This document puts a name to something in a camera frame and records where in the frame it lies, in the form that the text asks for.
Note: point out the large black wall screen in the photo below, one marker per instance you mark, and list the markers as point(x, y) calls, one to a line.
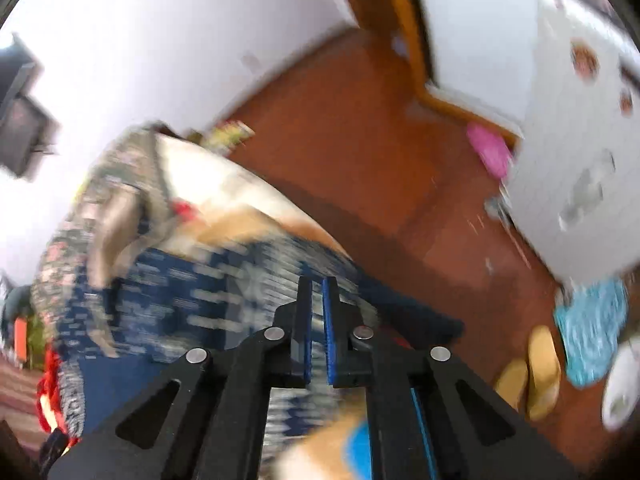
point(20, 135)

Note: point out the floral bed blanket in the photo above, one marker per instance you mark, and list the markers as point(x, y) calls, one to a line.
point(75, 260)

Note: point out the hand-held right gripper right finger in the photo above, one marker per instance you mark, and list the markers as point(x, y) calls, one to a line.
point(330, 332)

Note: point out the orange item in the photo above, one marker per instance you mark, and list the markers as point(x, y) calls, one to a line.
point(20, 340)

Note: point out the navy patterned sweater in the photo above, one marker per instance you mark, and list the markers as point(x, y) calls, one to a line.
point(165, 290)

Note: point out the cream printed bed sheet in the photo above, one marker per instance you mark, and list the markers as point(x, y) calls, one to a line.
point(210, 175)

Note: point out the pink slipper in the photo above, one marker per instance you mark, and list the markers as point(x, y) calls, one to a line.
point(487, 150)

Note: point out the white cabinet with stickers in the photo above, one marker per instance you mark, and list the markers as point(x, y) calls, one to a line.
point(575, 135)

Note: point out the brown striped blanket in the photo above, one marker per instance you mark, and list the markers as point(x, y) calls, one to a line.
point(20, 400)

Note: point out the yellow slipper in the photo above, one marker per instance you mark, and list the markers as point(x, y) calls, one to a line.
point(544, 375)
point(512, 385)

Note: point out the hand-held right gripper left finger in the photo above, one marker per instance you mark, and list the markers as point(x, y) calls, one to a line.
point(307, 332)

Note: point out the blue floor mat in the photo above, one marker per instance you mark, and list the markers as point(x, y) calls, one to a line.
point(592, 335)

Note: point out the small black wall screen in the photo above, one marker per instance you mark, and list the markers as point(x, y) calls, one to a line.
point(12, 70)

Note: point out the white plastic item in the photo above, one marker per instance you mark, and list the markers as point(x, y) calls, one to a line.
point(622, 390)

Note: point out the yellow plastic item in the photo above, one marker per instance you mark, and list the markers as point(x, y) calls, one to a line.
point(231, 135)

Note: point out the dark teal cloth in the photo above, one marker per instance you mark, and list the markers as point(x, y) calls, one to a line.
point(17, 302)

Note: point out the grey-blue cloth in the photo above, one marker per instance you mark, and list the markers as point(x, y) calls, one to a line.
point(401, 46)

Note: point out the wooden door frame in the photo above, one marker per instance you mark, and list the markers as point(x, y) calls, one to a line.
point(406, 10)

